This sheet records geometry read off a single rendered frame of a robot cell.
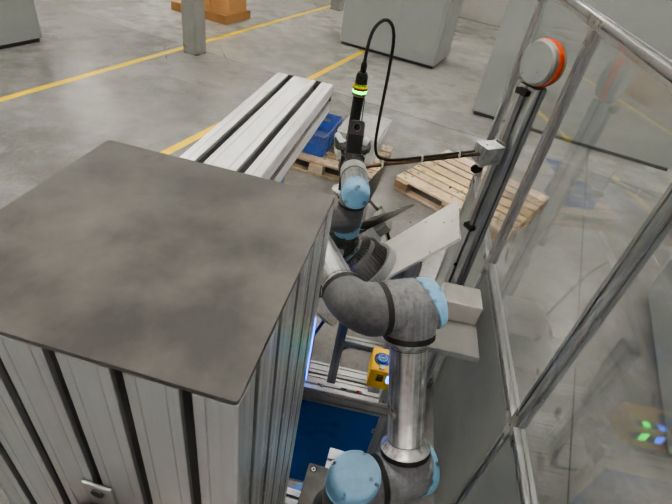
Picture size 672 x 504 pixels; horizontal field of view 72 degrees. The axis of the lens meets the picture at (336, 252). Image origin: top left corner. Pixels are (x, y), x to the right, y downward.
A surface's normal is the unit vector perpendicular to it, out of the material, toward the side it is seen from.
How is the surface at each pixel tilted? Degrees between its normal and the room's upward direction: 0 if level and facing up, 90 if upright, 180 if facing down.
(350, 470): 7
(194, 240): 0
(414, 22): 90
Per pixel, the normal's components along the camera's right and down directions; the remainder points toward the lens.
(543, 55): -0.89, 0.17
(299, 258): 0.14, -0.77
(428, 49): -0.43, 0.52
